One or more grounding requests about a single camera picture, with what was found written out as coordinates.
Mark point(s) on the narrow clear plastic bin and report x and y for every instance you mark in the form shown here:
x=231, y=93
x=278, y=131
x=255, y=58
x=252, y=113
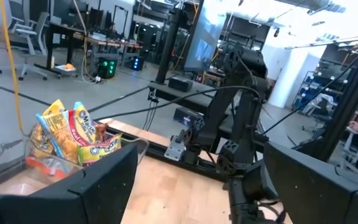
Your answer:
x=20, y=188
x=143, y=149

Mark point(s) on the black box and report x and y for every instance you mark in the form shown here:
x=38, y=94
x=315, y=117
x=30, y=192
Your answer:
x=180, y=84
x=186, y=116

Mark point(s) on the black desk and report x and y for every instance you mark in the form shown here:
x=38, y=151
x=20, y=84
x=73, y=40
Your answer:
x=50, y=46

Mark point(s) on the yellow ramen noodle packet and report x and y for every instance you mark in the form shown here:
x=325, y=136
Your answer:
x=39, y=140

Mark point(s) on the lime chili shrimp ramen packet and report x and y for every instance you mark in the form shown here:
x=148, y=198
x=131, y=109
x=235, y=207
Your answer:
x=99, y=151

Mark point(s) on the white pillar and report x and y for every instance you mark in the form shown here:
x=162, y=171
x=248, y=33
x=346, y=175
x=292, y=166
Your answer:
x=291, y=81

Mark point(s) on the black pillar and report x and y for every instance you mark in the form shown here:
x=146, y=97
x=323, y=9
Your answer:
x=171, y=46

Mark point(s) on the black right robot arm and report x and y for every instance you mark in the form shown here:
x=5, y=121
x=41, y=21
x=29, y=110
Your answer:
x=244, y=124

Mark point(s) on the orange ramen packet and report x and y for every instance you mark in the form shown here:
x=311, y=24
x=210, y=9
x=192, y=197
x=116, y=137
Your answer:
x=48, y=166

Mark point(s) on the computer tower green lights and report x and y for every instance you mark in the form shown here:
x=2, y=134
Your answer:
x=106, y=70

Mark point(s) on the shelf with blue bins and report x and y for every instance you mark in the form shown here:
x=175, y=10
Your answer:
x=306, y=93

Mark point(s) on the computer tower blue lights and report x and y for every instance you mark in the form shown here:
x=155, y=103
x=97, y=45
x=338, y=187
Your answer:
x=137, y=63

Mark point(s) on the wooden workbench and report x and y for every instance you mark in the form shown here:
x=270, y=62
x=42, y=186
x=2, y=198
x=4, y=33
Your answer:
x=110, y=43

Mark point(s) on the grey office chair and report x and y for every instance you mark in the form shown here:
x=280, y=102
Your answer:
x=30, y=31

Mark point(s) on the large display screen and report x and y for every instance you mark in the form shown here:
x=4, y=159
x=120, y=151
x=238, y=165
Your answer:
x=204, y=37

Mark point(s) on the blue-edged yellow ramen packet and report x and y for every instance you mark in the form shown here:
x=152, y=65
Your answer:
x=61, y=140

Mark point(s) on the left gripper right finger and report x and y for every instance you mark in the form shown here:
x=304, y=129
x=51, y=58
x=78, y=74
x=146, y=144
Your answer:
x=322, y=196

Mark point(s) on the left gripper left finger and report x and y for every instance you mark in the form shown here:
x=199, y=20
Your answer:
x=73, y=205

